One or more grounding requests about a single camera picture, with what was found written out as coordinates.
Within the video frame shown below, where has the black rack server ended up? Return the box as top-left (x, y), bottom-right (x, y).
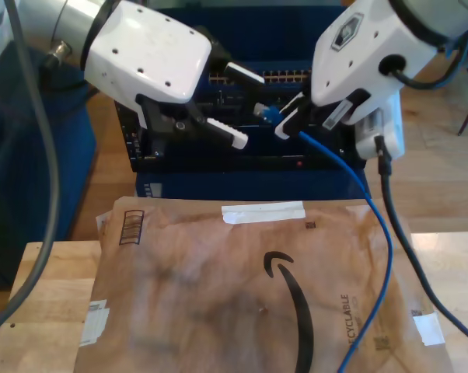
top-left (197, 83), bottom-right (316, 128)

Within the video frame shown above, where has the black camera cable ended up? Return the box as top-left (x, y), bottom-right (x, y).
top-left (375, 134), bottom-right (468, 349)

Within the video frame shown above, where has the white paper label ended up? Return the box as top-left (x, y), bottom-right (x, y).
top-left (79, 298), bottom-right (111, 348)

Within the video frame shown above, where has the dark blue flat case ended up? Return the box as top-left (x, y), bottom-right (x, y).
top-left (134, 170), bottom-right (372, 202)

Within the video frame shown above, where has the blue network switch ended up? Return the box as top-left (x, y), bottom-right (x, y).
top-left (155, 5), bottom-right (350, 85)

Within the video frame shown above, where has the brown paper mailer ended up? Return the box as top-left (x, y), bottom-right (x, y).
top-left (73, 196), bottom-right (455, 373)

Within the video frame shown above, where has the black gripper power cable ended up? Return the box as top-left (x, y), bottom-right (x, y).
top-left (378, 29), bottom-right (468, 91)

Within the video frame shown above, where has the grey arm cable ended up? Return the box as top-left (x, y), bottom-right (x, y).
top-left (0, 0), bottom-right (61, 338)

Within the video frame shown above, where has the blue sofa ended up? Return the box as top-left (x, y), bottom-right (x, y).
top-left (0, 37), bottom-right (99, 291)

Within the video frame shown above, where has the blue network cable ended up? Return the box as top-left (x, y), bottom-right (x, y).
top-left (252, 101), bottom-right (394, 373)

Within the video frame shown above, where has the white tape strip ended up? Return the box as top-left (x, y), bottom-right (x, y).
top-left (411, 312), bottom-right (446, 347)
top-left (221, 200), bottom-right (307, 225)

